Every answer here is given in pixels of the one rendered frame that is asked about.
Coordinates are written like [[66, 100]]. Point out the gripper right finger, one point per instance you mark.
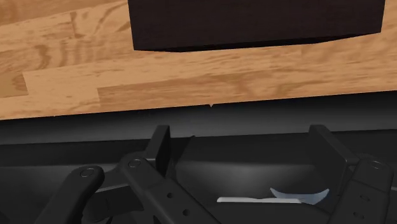
[[369, 192]]

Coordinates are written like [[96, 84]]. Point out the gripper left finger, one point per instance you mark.
[[145, 181]]

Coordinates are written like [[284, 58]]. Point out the white and pale blue utensil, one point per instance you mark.
[[297, 197]]

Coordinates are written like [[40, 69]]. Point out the dark robot stand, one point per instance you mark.
[[254, 21]]

